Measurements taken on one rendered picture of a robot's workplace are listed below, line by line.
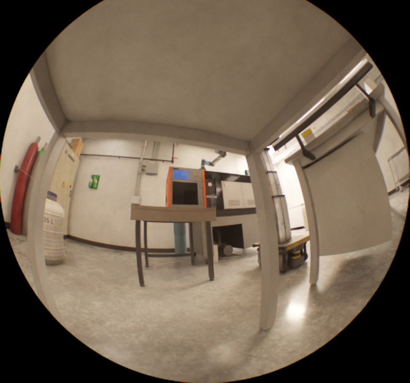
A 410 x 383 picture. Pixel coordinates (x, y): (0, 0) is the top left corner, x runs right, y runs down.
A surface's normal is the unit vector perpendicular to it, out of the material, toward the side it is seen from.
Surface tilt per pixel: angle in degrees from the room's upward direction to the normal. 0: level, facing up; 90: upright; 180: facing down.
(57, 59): 180
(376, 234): 90
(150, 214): 90
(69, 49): 180
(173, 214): 90
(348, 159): 90
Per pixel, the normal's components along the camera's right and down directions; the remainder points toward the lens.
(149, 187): 0.35, -0.38
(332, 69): -0.93, -0.08
